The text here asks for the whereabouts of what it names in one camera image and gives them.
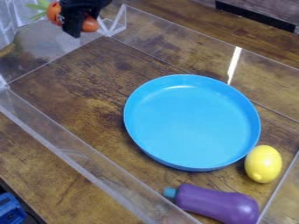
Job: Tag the white patterned curtain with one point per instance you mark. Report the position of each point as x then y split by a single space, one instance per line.
19 13

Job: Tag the blue round tray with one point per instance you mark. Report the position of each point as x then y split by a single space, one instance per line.
191 122

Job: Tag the clear acrylic enclosure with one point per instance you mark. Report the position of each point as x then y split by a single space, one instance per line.
67 156

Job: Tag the orange toy carrot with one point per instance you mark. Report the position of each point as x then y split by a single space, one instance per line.
54 17

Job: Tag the purple toy eggplant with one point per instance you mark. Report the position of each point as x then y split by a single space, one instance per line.
229 207

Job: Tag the blue object at corner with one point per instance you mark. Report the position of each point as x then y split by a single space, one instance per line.
12 213

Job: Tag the dark baseboard strip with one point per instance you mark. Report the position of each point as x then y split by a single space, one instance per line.
278 23

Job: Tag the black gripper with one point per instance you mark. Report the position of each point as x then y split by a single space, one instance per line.
75 10

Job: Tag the yellow toy lemon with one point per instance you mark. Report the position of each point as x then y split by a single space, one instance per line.
263 164

